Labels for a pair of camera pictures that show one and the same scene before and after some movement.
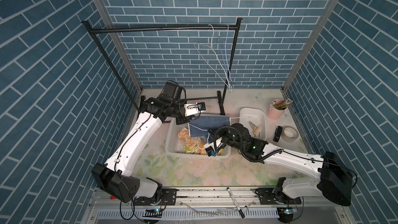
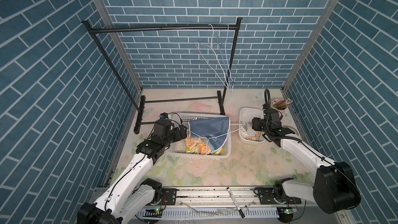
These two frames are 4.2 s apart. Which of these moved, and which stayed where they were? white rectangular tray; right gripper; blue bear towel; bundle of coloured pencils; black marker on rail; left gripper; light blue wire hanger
Moved: right gripper; left gripper
Stayed: light blue wire hanger; blue bear towel; bundle of coloured pencils; black marker on rail; white rectangular tray
